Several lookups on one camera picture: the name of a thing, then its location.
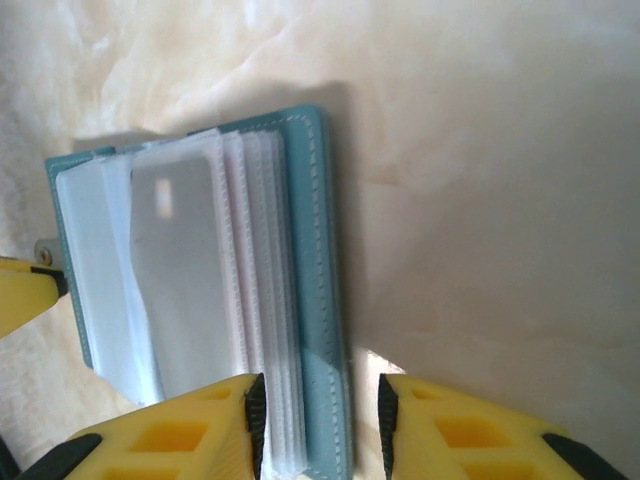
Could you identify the teal card holder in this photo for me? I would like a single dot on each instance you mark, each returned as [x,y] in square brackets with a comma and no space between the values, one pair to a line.
[320,250]

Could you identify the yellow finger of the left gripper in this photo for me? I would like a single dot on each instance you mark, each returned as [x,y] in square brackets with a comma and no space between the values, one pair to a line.
[25,295]

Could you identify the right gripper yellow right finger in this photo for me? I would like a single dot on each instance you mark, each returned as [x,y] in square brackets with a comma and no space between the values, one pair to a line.
[460,440]

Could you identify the grey card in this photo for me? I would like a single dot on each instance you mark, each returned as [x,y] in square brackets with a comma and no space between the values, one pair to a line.
[185,275]

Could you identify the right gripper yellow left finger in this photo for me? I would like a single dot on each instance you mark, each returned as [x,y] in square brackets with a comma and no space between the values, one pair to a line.
[175,440]

